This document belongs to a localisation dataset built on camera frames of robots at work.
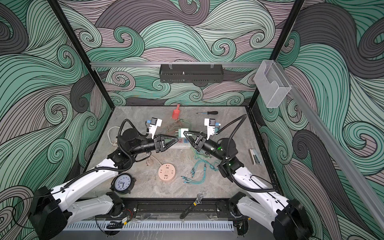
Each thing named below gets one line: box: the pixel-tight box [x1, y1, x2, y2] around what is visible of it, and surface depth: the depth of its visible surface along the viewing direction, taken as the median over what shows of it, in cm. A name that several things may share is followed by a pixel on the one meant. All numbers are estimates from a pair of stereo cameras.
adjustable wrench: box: [179, 193, 204, 219], surface depth 76 cm
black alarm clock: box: [109, 173, 137, 195], surface depth 81 cm
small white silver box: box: [248, 148, 262, 165], surface depth 91 cm
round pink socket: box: [158, 163, 176, 182], surface depth 85 cm
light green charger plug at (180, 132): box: [175, 128, 189, 138], surface depth 64 cm
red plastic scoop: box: [172, 104, 180, 120], surface depth 117 cm
